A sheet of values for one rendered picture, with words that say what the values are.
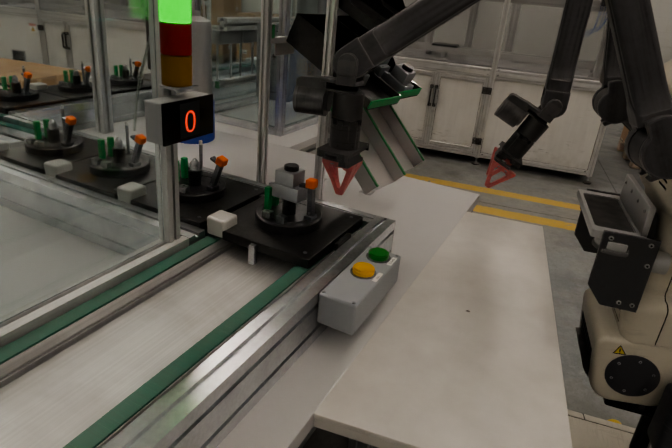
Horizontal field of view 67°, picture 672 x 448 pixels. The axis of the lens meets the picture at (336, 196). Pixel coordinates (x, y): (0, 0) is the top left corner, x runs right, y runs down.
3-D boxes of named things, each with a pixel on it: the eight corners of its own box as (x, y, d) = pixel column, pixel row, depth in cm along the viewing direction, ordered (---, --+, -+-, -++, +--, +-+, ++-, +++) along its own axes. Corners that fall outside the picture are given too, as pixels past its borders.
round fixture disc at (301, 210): (332, 218, 111) (333, 209, 110) (299, 242, 99) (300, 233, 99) (279, 202, 117) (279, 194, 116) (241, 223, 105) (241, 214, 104)
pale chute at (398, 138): (413, 167, 143) (425, 159, 140) (388, 178, 133) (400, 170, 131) (363, 84, 147) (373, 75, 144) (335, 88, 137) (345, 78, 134)
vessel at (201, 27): (220, 99, 192) (220, -9, 178) (194, 105, 180) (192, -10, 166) (191, 93, 197) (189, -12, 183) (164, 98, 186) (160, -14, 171)
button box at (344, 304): (397, 281, 102) (401, 254, 100) (352, 336, 85) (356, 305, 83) (365, 271, 105) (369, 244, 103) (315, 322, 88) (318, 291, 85)
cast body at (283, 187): (308, 197, 106) (311, 166, 104) (296, 204, 103) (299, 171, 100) (276, 187, 110) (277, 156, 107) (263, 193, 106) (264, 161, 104)
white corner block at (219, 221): (238, 232, 106) (238, 214, 104) (223, 240, 102) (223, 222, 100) (220, 226, 107) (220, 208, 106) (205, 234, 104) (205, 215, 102)
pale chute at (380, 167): (394, 182, 131) (406, 174, 128) (365, 195, 121) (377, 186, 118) (339, 90, 134) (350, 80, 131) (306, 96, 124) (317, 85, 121)
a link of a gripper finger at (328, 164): (318, 193, 100) (322, 148, 96) (335, 183, 106) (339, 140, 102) (349, 202, 97) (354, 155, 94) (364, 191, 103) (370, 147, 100)
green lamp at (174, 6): (198, 23, 83) (197, -9, 82) (175, 23, 79) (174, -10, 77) (174, 20, 85) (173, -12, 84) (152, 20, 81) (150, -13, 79)
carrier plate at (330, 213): (362, 224, 114) (363, 216, 113) (308, 269, 94) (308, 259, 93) (272, 198, 124) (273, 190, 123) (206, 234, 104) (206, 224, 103)
